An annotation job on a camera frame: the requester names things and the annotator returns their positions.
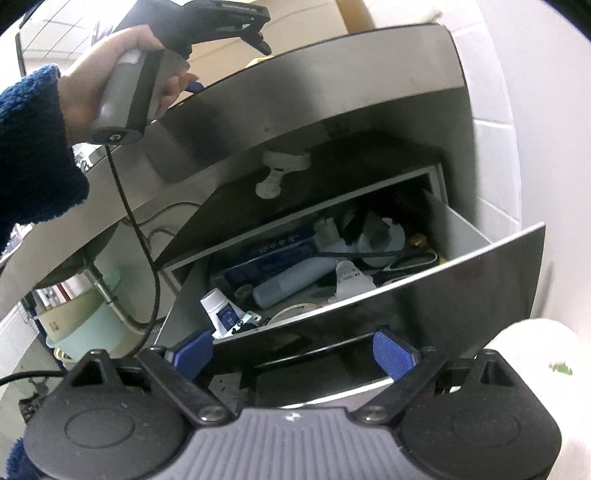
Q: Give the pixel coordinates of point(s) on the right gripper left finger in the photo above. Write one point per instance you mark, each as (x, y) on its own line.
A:
(171, 370)

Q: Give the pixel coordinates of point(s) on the white round plastic part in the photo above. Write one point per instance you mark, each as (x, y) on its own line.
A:
(380, 235)

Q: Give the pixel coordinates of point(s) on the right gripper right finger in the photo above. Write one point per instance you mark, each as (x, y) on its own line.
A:
(412, 371)

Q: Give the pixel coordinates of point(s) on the light blue cylinder bottle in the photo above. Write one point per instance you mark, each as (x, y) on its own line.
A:
(292, 280)

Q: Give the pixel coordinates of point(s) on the black drawer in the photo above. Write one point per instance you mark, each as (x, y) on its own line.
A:
(479, 288)
(317, 375)

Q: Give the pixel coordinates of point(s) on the mint green plastic basin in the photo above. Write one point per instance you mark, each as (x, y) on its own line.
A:
(85, 322)

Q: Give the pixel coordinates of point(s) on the blue toothpaste box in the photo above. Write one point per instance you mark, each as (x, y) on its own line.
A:
(269, 264)

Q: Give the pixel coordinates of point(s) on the stainless counter front panel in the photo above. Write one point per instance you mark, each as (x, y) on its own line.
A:
(405, 80)

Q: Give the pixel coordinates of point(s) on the white blue cream tube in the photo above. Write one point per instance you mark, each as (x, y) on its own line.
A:
(224, 314)

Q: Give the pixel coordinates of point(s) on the person's left hand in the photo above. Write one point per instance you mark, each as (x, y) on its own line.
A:
(80, 90)

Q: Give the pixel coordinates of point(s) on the blue fleece left sleeve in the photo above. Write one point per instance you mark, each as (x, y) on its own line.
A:
(40, 180)

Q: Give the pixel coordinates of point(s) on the black scissors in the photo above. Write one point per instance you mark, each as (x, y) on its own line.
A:
(406, 265)

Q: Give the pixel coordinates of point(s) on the white plastic pipe fitting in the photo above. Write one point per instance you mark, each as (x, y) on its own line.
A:
(280, 165)

